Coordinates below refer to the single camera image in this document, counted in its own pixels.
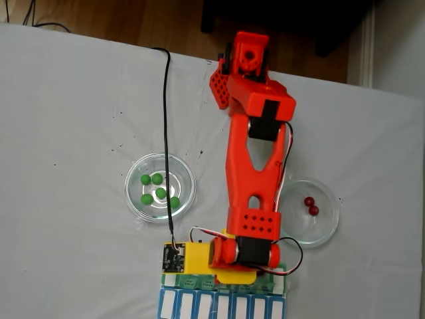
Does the white table cover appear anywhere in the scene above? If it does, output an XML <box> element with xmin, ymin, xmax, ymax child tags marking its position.
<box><xmin>0</xmin><ymin>22</ymin><xmax>425</xmax><ymax>319</ymax></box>

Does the glass bowl with green candies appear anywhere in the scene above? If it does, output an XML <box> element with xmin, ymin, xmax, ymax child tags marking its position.
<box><xmin>124</xmin><ymin>152</ymin><xmax>197</xmax><ymax>224</ymax></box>

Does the black camera circuit board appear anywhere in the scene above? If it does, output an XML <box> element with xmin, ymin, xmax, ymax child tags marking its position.
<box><xmin>161</xmin><ymin>242</ymin><xmax>187</xmax><ymax>274</ymax></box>

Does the dark wooden furniture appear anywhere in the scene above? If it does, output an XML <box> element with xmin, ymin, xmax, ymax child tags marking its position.
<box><xmin>201</xmin><ymin>0</ymin><xmax>380</xmax><ymax>58</ymax></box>

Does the thick black camera cable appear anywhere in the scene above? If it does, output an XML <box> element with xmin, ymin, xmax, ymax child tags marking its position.
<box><xmin>151</xmin><ymin>47</ymin><xmax>177</xmax><ymax>251</ymax></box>

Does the weekly pill organizer box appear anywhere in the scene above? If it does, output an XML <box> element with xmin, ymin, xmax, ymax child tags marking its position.
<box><xmin>156</xmin><ymin>261</ymin><xmax>290</xmax><ymax>319</ymax></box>

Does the white red servo wire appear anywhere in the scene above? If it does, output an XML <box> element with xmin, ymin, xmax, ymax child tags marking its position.
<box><xmin>189</xmin><ymin>121</ymin><xmax>304</xmax><ymax>276</ymax></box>

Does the glass bowl with red candies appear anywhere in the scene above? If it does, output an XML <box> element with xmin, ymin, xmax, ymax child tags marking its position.
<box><xmin>278</xmin><ymin>178</ymin><xmax>341</xmax><ymax>249</ymax></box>

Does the white door trim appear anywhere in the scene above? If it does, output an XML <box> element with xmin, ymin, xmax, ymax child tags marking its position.
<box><xmin>360</xmin><ymin>5</ymin><xmax>378</xmax><ymax>89</ymax></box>

